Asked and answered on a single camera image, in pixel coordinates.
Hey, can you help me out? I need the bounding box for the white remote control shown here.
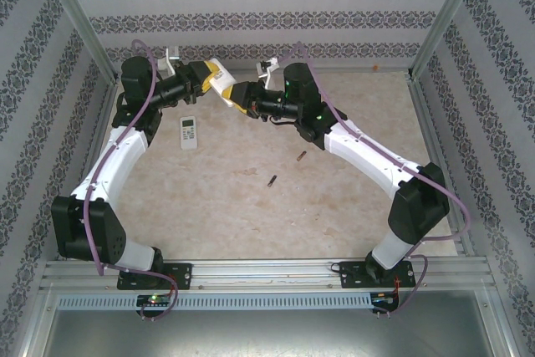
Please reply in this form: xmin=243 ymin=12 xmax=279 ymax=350
xmin=179 ymin=116 xmax=199 ymax=151
xmin=207 ymin=57 xmax=237 ymax=108

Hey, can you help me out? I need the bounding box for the left circuit board green light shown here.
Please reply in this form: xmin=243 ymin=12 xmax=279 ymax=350
xmin=136 ymin=293 xmax=173 ymax=308

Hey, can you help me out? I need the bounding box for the grey metal sheet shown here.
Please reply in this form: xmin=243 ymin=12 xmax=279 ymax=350
xmin=41 ymin=309 xmax=515 ymax=357

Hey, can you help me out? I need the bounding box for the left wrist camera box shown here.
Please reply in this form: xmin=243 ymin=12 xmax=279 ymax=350
xmin=157 ymin=46 xmax=181 ymax=77

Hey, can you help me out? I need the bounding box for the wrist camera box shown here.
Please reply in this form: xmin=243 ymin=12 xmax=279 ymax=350
xmin=255 ymin=57 xmax=280 ymax=89
xmin=157 ymin=46 xmax=181 ymax=77

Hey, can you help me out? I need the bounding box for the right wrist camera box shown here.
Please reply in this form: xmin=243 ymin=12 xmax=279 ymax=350
xmin=255 ymin=57 xmax=280 ymax=89

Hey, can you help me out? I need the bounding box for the aluminium table edge rail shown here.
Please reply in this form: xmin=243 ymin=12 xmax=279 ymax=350
xmin=116 ymin=70 xmax=413 ymax=79
xmin=407 ymin=76 xmax=476 ymax=256
xmin=58 ymin=79 xmax=120 ymax=262

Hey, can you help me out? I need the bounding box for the aluminium frame post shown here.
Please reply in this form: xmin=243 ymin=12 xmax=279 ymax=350
xmin=407 ymin=0 xmax=488 ymax=80
xmin=35 ymin=0 xmax=120 ymax=82

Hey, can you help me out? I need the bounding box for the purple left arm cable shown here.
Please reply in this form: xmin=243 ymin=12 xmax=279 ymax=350
xmin=83 ymin=38 xmax=179 ymax=323

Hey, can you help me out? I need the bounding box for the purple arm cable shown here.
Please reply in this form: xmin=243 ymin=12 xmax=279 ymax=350
xmin=275 ymin=41 xmax=472 ymax=320
xmin=83 ymin=38 xmax=179 ymax=323

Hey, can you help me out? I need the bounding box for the aluminium mounting rail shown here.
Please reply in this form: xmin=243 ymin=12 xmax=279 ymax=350
xmin=39 ymin=259 xmax=497 ymax=291

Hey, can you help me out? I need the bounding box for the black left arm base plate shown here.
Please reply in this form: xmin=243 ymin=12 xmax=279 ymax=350
xmin=116 ymin=263 xmax=194 ymax=291

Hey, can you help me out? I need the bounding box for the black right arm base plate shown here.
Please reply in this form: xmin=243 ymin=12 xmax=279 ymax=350
xmin=339 ymin=259 xmax=417 ymax=290

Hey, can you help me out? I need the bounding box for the slotted grey cable duct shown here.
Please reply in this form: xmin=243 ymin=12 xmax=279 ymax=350
xmin=56 ymin=293 xmax=373 ymax=310

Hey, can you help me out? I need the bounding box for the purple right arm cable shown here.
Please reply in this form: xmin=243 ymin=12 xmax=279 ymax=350
xmin=275 ymin=41 xmax=472 ymax=320

